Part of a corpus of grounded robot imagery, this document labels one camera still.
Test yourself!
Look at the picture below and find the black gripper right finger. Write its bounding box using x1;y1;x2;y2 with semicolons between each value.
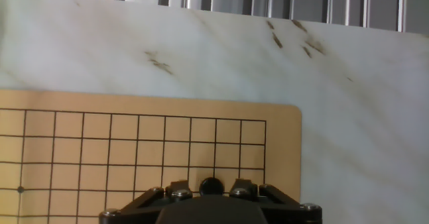
229;178;322;224

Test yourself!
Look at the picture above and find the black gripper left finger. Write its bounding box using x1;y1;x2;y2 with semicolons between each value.
99;179;194;224

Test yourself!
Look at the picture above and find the black Go stone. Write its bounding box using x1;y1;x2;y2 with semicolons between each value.
198;177;225;197

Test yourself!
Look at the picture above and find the wooden go board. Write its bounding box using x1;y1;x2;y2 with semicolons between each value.
0;89;302;224

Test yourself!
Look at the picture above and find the white marble pattern mat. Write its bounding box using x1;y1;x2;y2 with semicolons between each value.
0;0;429;224

